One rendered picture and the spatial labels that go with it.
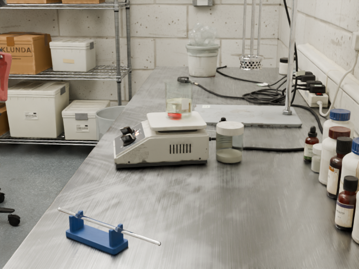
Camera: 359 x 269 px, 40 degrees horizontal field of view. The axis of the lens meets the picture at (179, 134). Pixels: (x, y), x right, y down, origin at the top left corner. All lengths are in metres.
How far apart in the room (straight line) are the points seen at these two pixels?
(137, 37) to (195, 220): 2.74
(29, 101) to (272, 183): 2.52
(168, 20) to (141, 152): 2.47
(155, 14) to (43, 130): 1.08
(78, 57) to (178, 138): 2.28
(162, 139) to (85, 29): 2.58
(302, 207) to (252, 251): 0.18
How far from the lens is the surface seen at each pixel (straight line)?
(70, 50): 3.27
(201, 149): 1.04
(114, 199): 0.91
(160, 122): 1.05
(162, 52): 3.47
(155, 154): 1.03
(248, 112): 1.46
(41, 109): 3.32
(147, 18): 3.46
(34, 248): 0.77
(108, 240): 0.75
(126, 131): 1.10
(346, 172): 0.85
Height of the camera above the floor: 1.13
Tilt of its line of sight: 17 degrees down
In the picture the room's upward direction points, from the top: straight up
